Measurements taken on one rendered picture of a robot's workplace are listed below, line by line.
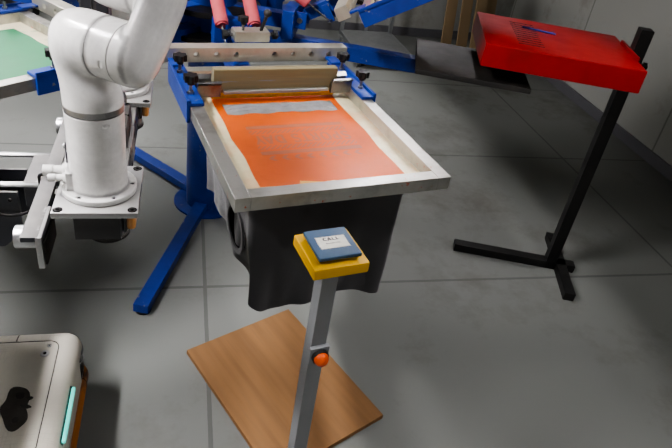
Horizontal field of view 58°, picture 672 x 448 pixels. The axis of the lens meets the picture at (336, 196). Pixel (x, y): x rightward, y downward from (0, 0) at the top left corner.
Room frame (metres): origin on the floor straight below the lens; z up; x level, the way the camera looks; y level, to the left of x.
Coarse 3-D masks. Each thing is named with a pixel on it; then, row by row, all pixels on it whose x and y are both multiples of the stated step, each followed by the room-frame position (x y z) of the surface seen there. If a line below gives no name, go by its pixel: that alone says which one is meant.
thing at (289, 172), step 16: (224, 112) 1.64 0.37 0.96; (240, 128) 1.56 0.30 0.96; (240, 144) 1.46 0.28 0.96; (256, 160) 1.39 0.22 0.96; (288, 160) 1.42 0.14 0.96; (304, 160) 1.43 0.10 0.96; (320, 160) 1.45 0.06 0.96; (256, 176) 1.31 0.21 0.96; (272, 176) 1.32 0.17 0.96; (288, 176) 1.34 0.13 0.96; (304, 176) 1.35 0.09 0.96; (320, 176) 1.36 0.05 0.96
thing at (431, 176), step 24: (192, 72) 1.83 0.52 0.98; (192, 120) 1.54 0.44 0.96; (384, 120) 1.70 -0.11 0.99; (216, 144) 1.38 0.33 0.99; (408, 144) 1.56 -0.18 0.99; (216, 168) 1.29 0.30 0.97; (432, 168) 1.44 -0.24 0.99; (240, 192) 1.17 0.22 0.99; (264, 192) 1.19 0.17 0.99; (288, 192) 1.21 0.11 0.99; (312, 192) 1.23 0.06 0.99; (336, 192) 1.26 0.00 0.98; (360, 192) 1.29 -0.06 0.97; (384, 192) 1.32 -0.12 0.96; (408, 192) 1.36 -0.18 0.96
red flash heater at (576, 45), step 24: (480, 24) 2.55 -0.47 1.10; (504, 24) 2.60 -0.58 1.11; (528, 24) 2.67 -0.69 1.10; (480, 48) 2.38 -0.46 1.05; (504, 48) 2.29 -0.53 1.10; (528, 48) 2.31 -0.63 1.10; (552, 48) 2.36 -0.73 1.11; (576, 48) 2.42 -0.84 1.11; (600, 48) 2.48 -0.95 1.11; (624, 48) 2.54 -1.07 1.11; (528, 72) 2.28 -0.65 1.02; (552, 72) 2.28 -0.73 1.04; (576, 72) 2.28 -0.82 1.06; (600, 72) 2.27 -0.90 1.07; (624, 72) 2.27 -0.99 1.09
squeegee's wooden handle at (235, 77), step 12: (216, 72) 1.70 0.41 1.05; (228, 72) 1.72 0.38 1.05; (240, 72) 1.74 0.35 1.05; (252, 72) 1.76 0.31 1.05; (264, 72) 1.77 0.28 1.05; (276, 72) 1.79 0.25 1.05; (288, 72) 1.81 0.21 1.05; (300, 72) 1.83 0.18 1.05; (312, 72) 1.85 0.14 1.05; (324, 72) 1.87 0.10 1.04; (336, 72) 1.89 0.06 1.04; (228, 84) 1.72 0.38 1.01; (240, 84) 1.74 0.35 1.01; (252, 84) 1.76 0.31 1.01; (264, 84) 1.77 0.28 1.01; (276, 84) 1.79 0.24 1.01; (288, 84) 1.81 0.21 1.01; (300, 84) 1.83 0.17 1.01; (312, 84) 1.85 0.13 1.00; (324, 84) 1.87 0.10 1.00
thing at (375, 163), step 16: (288, 96) 1.84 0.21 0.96; (304, 96) 1.86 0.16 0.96; (320, 96) 1.88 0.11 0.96; (288, 112) 1.72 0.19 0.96; (304, 112) 1.74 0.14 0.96; (320, 112) 1.76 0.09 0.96; (336, 112) 1.78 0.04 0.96; (352, 128) 1.68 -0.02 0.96; (368, 144) 1.59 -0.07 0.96; (336, 160) 1.46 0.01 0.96; (352, 160) 1.48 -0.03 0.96; (368, 160) 1.49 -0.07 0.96; (384, 160) 1.51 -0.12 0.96; (336, 176) 1.38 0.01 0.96; (352, 176) 1.39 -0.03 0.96; (368, 176) 1.41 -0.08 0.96
